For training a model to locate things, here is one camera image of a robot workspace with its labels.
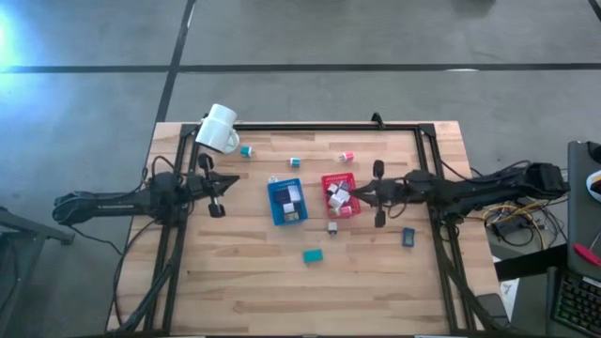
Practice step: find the pink white charger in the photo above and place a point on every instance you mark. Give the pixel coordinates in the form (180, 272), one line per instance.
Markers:
(346, 210)
(346, 157)

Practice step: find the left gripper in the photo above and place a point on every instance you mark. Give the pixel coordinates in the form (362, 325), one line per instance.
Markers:
(199, 185)

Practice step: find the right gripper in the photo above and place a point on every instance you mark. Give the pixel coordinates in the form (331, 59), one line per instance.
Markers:
(393, 192)

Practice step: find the white cylindrical spot lamp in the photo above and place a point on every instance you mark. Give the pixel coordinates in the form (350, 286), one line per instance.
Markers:
(216, 129)

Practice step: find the dark purple box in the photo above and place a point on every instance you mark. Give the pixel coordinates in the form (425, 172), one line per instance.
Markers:
(282, 196)

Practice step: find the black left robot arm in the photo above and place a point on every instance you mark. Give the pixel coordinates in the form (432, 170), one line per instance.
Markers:
(108, 205)

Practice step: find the red plastic basket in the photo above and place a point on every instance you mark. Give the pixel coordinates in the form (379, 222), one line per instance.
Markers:
(328, 178)

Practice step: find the black aluminium table frame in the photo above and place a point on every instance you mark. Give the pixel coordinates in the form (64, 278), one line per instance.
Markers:
(328, 127)

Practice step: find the black clamp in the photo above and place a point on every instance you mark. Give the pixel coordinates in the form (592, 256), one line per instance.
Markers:
(377, 120)

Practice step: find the teal white charger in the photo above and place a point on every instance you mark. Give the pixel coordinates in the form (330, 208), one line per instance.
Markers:
(295, 163)
(245, 151)

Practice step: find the black desk crossbar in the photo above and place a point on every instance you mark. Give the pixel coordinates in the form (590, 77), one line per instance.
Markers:
(530, 263)

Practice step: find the backlit keyboard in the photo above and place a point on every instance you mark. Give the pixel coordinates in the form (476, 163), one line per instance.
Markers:
(580, 305)

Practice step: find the white blue yellow object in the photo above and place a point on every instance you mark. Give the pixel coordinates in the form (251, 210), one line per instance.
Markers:
(595, 185)

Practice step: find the black flat pad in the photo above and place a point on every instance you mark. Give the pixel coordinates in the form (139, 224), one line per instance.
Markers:
(493, 307)

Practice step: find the white power adapter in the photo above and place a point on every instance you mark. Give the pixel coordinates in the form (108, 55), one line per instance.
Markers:
(288, 208)

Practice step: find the grey metal stand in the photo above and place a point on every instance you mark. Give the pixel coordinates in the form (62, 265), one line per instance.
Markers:
(28, 225)

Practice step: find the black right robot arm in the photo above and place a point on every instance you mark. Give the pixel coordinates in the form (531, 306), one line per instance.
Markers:
(493, 185)

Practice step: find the white grey plug adapter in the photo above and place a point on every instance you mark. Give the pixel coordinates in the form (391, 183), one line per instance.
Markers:
(332, 227)

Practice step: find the blue plastic basket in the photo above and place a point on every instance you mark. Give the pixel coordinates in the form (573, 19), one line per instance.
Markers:
(277, 211)

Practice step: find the dark grey side desk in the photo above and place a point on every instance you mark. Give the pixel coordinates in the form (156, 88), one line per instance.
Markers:
(580, 225)

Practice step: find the black computer mouse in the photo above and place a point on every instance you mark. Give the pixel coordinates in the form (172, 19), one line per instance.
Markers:
(596, 151)

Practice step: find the teal flat box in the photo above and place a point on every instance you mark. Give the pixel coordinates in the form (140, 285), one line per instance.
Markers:
(312, 256)

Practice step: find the white paper sheet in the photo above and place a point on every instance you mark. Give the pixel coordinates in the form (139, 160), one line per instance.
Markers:
(509, 291)

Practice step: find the blue power bank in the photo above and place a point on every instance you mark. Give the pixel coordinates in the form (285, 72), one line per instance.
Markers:
(408, 237)

